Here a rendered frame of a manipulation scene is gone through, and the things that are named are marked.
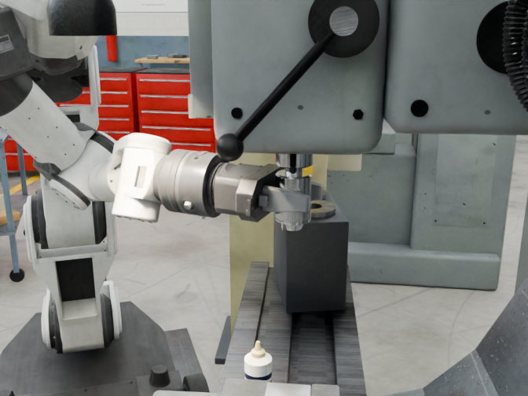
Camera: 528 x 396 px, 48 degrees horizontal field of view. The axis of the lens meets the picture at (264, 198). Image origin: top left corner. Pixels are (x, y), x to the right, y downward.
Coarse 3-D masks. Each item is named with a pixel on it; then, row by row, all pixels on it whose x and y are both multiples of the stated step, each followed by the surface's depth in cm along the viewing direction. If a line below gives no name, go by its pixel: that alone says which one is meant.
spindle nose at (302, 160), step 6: (276, 156) 75; (282, 156) 74; (288, 156) 74; (300, 156) 74; (306, 156) 74; (312, 156) 75; (276, 162) 76; (282, 162) 74; (288, 162) 74; (300, 162) 74; (306, 162) 74; (312, 162) 75
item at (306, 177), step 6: (276, 174) 76; (282, 174) 76; (288, 174) 76; (300, 174) 76; (306, 174) 76; (312, 174) 76; (276, 180) 76; (282, 180) 75; (288, 180) 75; (294, 180) 74; (300, 180) 75; (306, 180) 75
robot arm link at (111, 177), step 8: (128, 136) 85; (136, 136) 84; (144, 136) 83; (152, 136) 84; (120, 144) 88; (128, 144) 84; (136, 144) 83; (144, 144) 83; (152, 144) 83; (160, 144) 84; (168, 144) 85; (112, 152) 91; (120, 152) 90; (168, 152) 86; (112, 160) 91; (120, 160) 91; (112, 168) 92; (120, 168) 92; (104, 176) 93; (112, 176) 92; (104, 184) 93; (112, 184) 92; (112, 192) 92
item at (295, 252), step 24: (312, 216) 114; (336, 216) 116; (288, 240) 113; (312, 240) 113; (336, 240) 114; (288, 264) 114; (312, 264) 115; (336, 264) 115; (288, 288) 116; (312, 288) 116; (336, 288) 117; (288, 312) 117
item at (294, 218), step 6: (276, 186) 76; (282, 186) 75; (288, 186) 75; (294, 186) 75; (300, 186) 75; (306, 186) 75; (300, 192) 75; (306, 192) 76; (276, 216) 78; (282, 216) 76; (288, 216) 76; (294, 216) 76; (300, 216) 76; (306, 216) 77; (282, 222) 77; (288, 222) 76; (294, 222) 76; (300, 222) 76; (306, 222) 77
